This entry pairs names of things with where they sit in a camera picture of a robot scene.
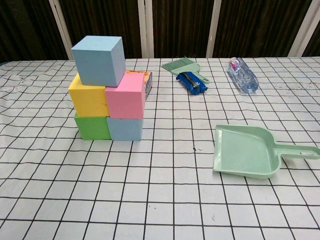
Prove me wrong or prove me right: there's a light blue foam cube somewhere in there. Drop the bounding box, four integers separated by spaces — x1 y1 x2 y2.
71 35 127 88
106 116 145 142

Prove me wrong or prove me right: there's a pink foam cube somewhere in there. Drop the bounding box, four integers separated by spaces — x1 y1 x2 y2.
104 73 147 120

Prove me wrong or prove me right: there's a green foam cube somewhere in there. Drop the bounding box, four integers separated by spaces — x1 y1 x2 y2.
73 111 113 141

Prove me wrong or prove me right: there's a yellow foam cube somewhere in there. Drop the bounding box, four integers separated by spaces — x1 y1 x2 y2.
68 74 110 118

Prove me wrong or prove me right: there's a green hand brush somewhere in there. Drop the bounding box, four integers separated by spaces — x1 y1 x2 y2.
161 56 210 84

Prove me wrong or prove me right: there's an orange snack box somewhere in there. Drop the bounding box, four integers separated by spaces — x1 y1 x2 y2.
124 70 154 101

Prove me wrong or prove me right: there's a blue snack packet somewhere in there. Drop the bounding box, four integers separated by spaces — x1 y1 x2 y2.
175 71 209 95

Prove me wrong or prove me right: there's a white black-grid tablecloth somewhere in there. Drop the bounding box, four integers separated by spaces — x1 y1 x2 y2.
0 57 320 240

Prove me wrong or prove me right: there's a green plastic dustpan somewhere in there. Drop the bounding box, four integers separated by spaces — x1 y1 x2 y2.
212 124 320 180

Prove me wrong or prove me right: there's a clear plastic water bottle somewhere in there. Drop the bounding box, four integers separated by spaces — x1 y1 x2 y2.
226 57 259 95

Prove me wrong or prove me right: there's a white double frame post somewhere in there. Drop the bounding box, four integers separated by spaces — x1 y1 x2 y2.
136 0 155 60

